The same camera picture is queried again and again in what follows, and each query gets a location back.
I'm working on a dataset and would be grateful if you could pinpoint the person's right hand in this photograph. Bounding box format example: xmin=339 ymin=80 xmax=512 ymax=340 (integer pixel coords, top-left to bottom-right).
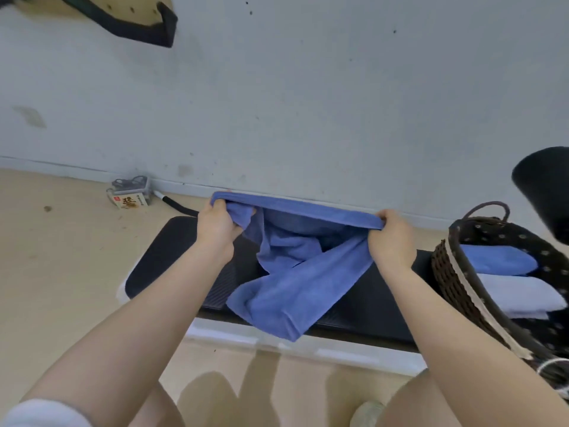
xmin=367 ymin=209 xmax=418 ymax=270

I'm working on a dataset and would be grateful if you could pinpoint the person's left hand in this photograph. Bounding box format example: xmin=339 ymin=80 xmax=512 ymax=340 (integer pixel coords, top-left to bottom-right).
xmin=196 ymin=202 xmax=257 ymax=262

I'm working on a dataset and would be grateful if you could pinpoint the blue towel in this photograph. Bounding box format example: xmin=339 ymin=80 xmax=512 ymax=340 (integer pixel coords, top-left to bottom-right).
xmin=460 ymin=244 xmax=539 ymax=276
xmin=210 ymin=191 xmax=385 ymax=343

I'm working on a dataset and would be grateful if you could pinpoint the person's right forearm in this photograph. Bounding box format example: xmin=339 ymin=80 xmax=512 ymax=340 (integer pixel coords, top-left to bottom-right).
xmin=378 ymin=257 xmax=569 ymax=427

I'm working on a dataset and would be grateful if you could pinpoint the person's left forearm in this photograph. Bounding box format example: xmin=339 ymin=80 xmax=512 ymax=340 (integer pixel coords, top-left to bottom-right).
xmin=20 ymin=244 xmax=235 ymax=427

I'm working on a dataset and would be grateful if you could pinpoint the brown wicker basket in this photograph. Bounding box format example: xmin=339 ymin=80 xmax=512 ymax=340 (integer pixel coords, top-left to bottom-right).
xmin=431 ymin=202 xmax=569 ymax=388

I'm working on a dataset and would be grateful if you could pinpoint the black padded bench top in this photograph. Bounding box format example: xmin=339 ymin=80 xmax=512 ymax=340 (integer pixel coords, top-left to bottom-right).
xmin=125 ymin=216 xmax=446 ymax=348

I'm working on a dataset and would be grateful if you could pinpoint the small box with red label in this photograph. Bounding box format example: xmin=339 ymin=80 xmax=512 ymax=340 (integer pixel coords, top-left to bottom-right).
xmin=106 ymin=189 xmax=152 ymax=210

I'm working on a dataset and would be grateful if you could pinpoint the dark dotted basket liner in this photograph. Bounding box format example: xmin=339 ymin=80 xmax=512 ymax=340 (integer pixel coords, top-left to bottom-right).
xmin=447 ymin=217 xmax=569 ymax=361

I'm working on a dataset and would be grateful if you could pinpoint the grey clear plastic container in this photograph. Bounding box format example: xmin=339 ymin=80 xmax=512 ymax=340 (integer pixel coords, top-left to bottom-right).
xmin=111 ymin=175 xmax=150 ymax=196

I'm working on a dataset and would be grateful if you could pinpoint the folded blue towel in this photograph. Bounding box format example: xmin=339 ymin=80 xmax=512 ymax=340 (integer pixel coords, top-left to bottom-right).
xmin=460 ymin=244 xmax=539 ymax=276

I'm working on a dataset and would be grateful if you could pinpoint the folded white towel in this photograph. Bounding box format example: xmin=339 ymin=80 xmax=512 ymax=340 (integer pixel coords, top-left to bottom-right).
xmin=476 ymin=273 xmax=568 ymax=319

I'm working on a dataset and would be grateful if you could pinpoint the black round cushion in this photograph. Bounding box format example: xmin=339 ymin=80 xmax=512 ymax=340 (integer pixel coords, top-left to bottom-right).
xmin=511 ymin=146 xmax=569 ymax=246

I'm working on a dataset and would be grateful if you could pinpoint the person's right leg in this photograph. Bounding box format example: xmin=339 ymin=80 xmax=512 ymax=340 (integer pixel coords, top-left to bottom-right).
xmin=386 ymin=368 xmax=447 ymax=427

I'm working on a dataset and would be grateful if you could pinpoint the person's light shoe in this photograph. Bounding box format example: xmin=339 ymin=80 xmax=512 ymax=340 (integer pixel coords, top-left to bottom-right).
xmin=350 ymin=400 xmax=386 ymax=427

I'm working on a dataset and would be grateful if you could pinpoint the tan wooden board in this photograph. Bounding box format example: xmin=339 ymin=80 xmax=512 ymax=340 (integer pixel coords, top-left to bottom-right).
xmin=24 ymin=0 xmax=174 ymax=28

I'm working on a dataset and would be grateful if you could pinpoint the white sleeve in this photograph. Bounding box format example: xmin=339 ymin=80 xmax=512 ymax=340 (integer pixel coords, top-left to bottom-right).
xmin=0 ymin=398 xmax=88 ymax=427

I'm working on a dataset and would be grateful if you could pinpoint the white bench frame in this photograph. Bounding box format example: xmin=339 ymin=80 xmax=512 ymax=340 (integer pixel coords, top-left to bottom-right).
xmin=116 ymin=280 xmax=428 ymax=377

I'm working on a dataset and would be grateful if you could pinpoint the white cord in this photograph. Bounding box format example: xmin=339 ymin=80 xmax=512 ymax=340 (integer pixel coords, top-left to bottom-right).
xmin=536 ymin=357 xmax=569 ymax=401

